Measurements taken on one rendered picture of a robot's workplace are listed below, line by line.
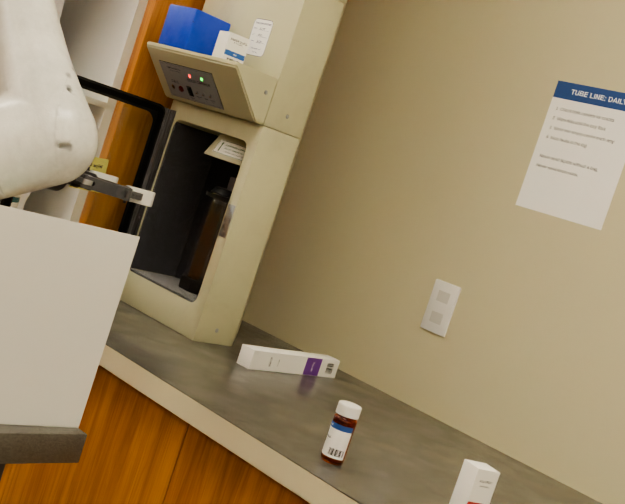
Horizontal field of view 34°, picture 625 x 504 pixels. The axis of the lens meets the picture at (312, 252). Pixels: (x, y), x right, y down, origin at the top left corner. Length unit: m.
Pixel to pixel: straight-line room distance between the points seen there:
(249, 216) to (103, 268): 0.90
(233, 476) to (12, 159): 0.62
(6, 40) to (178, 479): 0.76
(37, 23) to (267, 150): 0.80
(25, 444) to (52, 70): 0.49
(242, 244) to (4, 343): 0.99
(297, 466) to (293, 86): 0.92
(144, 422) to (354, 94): 1.10
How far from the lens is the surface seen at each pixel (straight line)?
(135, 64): 2.39
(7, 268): 1.24
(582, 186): 2.17
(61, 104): 1.40
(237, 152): 2.24
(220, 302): 2.19
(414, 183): 2.40
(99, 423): 1.95
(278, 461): 1.56
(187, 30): 2.24
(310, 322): 2.54
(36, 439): 1.32
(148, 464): 1.83
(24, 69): 1.44
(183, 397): 1.72
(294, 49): 2.17
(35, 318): 1.29
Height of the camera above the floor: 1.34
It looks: 4 degrees down
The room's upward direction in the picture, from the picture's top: 18 degrees clockwise
